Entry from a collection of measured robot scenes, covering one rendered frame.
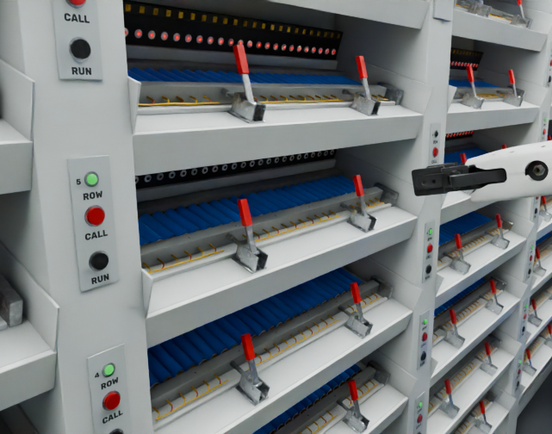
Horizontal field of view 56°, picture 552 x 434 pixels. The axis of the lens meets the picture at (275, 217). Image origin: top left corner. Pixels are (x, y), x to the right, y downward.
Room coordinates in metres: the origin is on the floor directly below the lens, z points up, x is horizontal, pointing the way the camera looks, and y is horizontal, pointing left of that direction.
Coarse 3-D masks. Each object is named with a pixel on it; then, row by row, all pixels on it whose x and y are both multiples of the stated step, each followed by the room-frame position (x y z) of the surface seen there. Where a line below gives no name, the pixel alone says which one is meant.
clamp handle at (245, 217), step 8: (240, 200) 0.66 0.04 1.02; (240, 208) 0.66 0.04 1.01; (248, 208) 0.66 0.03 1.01; (240, 216) 0.66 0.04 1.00; (248, 216) 0.66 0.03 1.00; (248, 224) 0.65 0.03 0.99; (248, 232) 0.65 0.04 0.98; (248, 240) 0.65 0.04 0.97; (248, 248) 0.66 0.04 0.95; (256, 248) 0.65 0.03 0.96
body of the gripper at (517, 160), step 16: (544, 144) 0.52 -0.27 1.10; (480, 160) 0.53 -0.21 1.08; (496, 160) 0.52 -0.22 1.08; (512, 160) 0.51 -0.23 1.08; (528, 160) 0.50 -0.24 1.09; (544, 160) 0.50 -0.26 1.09; (512, 176) 0.51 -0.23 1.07; (528, 176) 0.51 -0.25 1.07; (544, 176) 0.50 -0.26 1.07; (480, 192) 0.53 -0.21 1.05; (496, 192) 0.52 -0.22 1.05; (512, 192) 0.51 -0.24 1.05; (528, 192) 0.50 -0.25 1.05; (544, 192) 0.49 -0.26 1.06
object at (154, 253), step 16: (352, 192) 0.93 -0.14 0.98; (368, 192) 0.95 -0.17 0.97; (288, 208) 0.80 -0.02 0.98; (304, 208) 0.81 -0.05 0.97; (320, 208) 0.83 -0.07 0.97; (336, 208) 0.87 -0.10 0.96; (240, 224) 0.71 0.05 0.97; (256, 224) 0.72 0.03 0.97; (272, 224) 0.75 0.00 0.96; (288, 224) 0.78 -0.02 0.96; (160, 240) 0.62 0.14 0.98; (176, 240) 0.63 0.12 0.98; (192, 240) 0.63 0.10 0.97; (208, 240) 0.66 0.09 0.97; (224, 240) 0.68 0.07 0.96; (256, 240) 0.70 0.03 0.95; (144, 256) 0.58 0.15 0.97; (160, 256) 0.60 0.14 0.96; (176, 256) 0.62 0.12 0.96
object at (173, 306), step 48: (144, 192) 0.71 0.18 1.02; (384, 192) 0.98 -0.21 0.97; (240, 240) 0.71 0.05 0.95; (288, 240) 0.74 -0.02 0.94; (336, 240) 0.78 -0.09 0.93; (384, 240) 0.88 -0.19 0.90; (144, 288) 0.50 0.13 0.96; (192, 288) 0.57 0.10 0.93; (240, 288) 0.61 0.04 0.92; (288, 288) 0.70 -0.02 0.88
